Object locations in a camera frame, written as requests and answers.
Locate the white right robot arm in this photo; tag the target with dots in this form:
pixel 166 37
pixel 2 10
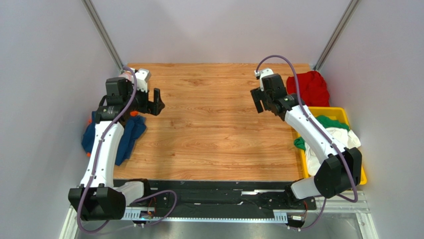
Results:
pixel 340 167

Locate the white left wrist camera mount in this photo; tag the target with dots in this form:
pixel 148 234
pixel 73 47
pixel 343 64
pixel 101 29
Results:
pixel 142 77

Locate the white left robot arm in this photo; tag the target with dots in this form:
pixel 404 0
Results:
pixel 97 198

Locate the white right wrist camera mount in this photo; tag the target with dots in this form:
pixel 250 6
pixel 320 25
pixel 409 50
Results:
pixel 260 74

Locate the white t shirt in bin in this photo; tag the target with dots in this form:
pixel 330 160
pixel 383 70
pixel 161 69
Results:
pixel 347 137

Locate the navy blue t shirt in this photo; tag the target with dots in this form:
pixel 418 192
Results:
pixel 131 137

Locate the green t shirt in bin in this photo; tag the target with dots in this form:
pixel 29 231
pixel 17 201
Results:
pixel 327 123

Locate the left aluminium corner post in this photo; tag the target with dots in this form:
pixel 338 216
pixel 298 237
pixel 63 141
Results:
pixel 97 21

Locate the right aluminium corner post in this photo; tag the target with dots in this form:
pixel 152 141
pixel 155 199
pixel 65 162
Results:
pixel 343 22

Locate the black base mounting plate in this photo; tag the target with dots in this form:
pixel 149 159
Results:
pixel 232 200

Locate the orange folded t shirt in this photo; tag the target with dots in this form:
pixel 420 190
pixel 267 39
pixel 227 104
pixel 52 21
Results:
pixel 132 113

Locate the aluminium corner post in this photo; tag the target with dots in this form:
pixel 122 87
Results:
pixel 97 21
pixel 343 22

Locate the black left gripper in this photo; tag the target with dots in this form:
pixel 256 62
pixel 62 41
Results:
pixel 154 107

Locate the aluminium frame rail front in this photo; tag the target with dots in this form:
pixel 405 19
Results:
pixel 334 218

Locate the white mesh laundry bag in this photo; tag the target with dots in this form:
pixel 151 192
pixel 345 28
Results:
pixel 128 75

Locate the red crumpled t shirt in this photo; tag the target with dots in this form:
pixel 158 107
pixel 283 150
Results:
pixel 313 89

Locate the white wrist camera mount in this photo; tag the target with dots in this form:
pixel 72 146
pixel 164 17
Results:
pixel 260 74
pixel 142 77

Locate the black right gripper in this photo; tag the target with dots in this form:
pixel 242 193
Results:
pixel 264 101

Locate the yellow plastic bin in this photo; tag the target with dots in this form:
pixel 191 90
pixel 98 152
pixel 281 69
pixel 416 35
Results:
pixel 334 113

